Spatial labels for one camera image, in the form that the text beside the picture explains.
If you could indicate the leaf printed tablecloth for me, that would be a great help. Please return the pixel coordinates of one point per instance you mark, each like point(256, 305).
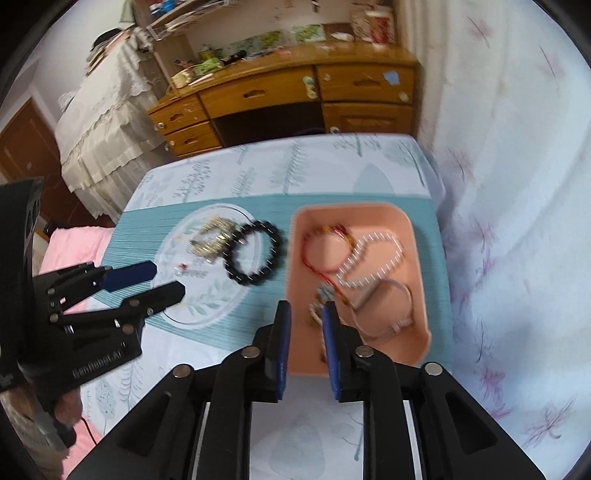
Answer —
point(207, 332)

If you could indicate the person's left forearm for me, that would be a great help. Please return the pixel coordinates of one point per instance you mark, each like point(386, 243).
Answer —
point(23, 429)

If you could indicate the person's left hand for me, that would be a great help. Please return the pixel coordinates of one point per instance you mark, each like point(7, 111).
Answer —
point(69, 408)

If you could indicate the pink smart watch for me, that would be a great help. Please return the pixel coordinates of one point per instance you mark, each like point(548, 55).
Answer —
point(367, 297)

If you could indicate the stack of books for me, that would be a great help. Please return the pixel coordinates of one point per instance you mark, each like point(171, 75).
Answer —
point(111, 44)

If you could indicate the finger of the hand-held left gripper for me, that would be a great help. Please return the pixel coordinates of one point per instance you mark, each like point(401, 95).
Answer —
point(129, 275)
point(161, 295)

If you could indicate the printed paper box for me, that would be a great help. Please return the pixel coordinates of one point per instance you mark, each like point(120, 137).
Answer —
point(359, 25)

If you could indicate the red floral paper cup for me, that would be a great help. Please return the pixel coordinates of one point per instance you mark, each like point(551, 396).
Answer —
point(381, 25)

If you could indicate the blue sticker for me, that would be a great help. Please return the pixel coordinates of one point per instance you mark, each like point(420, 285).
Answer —
point(392, 78)

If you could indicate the wooden desk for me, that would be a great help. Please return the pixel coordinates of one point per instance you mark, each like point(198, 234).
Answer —
point(258, 94)

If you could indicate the white leaf print curtain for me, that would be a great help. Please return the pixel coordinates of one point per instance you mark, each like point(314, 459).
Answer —
point(508, 184)

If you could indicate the white tube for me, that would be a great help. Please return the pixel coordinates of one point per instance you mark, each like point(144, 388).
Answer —
point(341, 37)

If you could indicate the gold hair clip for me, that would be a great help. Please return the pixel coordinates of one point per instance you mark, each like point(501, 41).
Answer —
point(212, 247)

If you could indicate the brown wooden cabinet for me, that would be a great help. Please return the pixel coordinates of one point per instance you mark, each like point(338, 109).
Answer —
point(23, 152)

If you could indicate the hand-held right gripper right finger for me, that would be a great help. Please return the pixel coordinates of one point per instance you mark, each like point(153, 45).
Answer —
point(331, 350)

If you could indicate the pink blanket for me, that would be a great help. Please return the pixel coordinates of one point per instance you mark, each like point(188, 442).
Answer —
point(78, 244)

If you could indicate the green postcard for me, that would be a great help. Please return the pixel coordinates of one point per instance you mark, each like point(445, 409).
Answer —
point(258, 41)
point(309, 32)

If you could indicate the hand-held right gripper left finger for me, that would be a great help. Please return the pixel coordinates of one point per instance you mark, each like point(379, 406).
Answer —
point(281, 350)

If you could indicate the pink cardboard box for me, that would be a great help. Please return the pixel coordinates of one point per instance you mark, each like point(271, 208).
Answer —
point(415, 323)

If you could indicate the cream beaded holder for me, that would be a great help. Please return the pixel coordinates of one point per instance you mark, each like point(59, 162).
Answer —
point(182, 79)

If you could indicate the cream lace cover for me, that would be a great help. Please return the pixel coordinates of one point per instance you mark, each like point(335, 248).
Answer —
point(106, 138)

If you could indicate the teal white hook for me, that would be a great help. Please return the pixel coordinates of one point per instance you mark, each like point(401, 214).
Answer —
point(310, 87)

